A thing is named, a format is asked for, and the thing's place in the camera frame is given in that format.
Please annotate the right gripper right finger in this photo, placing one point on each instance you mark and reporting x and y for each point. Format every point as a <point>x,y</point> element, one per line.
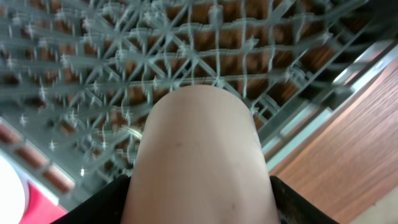
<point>295,209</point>

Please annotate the pink plastic cup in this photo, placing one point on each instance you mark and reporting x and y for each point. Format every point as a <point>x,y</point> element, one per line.
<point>200,161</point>

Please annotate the grey dishwasher rack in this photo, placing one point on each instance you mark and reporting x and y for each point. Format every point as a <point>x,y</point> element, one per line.
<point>79,78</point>

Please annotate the red serving tray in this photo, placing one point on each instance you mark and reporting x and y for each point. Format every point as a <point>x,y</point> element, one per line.
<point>40,209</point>

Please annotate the light blue plate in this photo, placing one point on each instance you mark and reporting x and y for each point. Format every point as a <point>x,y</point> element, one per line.
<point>14,194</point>

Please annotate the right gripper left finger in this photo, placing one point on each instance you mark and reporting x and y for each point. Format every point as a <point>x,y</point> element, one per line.
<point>104,207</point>

